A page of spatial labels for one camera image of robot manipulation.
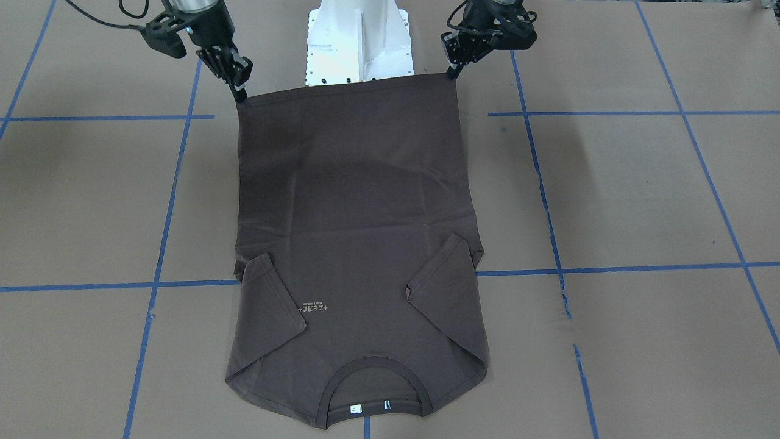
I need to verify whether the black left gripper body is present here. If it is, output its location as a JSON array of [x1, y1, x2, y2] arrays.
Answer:
[[460, 1, 494, 52]]

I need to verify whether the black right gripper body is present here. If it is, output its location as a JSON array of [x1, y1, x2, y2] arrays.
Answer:
[[183, 3, 236, 48]]

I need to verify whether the dark brown t-shirt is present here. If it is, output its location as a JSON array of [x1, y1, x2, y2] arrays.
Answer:
[[225, 73, 489, 430]]

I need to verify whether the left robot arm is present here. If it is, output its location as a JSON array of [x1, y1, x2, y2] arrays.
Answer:
[[440, 1, 538, 80]]

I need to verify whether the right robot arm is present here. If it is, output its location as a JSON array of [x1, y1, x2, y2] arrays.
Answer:
[[170, 1, 253, 103]]

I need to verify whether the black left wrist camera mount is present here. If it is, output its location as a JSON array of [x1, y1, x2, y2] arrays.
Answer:
[[486, 1, 538, 50]]

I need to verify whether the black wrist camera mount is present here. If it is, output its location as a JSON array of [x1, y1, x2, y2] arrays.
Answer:
[[486, 1, 538, 50], [140, 11, 187, 59]]

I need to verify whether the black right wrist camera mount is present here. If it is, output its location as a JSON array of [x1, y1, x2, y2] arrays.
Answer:
[[140, 11, 187, 59]]

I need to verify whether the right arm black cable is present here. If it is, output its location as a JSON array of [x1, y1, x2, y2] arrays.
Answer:
[[64, 0, 153, 31]]

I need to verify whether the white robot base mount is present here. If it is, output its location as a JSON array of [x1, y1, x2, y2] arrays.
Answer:
[[305, 1, 414, 87]]

